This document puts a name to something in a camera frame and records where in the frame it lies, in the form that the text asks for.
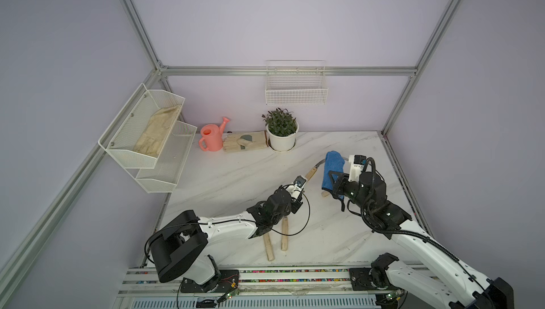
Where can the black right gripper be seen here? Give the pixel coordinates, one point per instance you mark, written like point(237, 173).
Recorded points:
point(342, 180)

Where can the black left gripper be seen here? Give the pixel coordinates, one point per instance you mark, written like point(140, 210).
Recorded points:
point(296, 206)

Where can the blue fluffy rag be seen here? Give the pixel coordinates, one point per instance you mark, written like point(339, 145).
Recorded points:
point(333, 168)

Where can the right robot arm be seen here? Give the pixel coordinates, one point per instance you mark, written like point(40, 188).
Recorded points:
point(456, 284)

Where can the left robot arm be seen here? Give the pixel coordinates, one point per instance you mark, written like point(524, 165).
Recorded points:
point(177, 249)

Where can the white plant pot with saucer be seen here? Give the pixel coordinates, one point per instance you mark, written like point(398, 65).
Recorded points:
point(282, 144)

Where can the beige work glove on table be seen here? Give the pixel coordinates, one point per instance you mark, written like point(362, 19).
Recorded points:
point(248, 141)

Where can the green potted plant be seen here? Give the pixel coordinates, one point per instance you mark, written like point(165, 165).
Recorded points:
point(280, 122)

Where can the pink watering can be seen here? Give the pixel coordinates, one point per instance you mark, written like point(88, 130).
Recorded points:
point(212, 136)

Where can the white mesh lower shelf basket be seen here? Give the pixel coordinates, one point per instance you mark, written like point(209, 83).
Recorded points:
point(165, 176)

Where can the white mesh shelf basket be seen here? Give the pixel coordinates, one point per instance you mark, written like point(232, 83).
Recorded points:
point(122, 140)
point(165, 176)

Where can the white mesh upper shelf basket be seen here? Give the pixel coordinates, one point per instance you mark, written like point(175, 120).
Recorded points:
point(122, 140)

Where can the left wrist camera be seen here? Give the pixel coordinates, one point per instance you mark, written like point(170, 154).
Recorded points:
point(298, 183)

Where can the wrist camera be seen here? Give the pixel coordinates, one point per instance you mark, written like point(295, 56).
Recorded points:
point(298, 183)
point(357, 164)

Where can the sickle with wooden handle middle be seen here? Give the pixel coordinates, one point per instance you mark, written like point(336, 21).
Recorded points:
point(285, 233)

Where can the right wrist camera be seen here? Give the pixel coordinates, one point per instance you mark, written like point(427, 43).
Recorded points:
point(357, 164)

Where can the white wire wall basket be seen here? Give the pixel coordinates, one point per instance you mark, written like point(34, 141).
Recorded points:
point(295, 82)

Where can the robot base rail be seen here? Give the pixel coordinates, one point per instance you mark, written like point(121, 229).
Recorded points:
point(259, 287)

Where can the aluminium frame profile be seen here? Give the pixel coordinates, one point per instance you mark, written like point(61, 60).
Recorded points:
point(23, 259)

